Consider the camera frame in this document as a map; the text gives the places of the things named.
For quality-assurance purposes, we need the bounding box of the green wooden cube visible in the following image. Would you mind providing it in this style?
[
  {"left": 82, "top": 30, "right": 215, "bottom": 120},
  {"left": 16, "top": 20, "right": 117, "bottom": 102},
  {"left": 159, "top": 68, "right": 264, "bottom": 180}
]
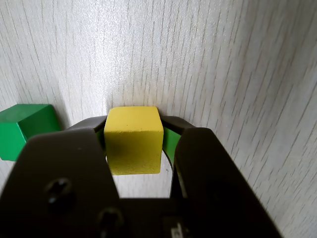
[{"left": 0, "top": 104, "right": 62, "bottom": 162}]

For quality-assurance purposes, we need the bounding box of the yellow wooden cube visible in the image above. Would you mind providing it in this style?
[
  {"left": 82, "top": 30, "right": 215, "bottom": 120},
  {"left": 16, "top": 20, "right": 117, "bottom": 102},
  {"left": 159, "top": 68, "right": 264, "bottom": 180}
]
[{"left": 103, "top": 106, "right": 165, "bottom": 176}]

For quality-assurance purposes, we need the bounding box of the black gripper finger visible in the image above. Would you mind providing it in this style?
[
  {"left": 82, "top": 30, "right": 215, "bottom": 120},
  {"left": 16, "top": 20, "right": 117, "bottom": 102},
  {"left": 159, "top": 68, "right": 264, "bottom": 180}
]
[
  {"left": 0, "top": 115, "right": 124, "bottom": 238},
  {"left": 160, "top": 115, "right": 283, "bottom": 238}
]

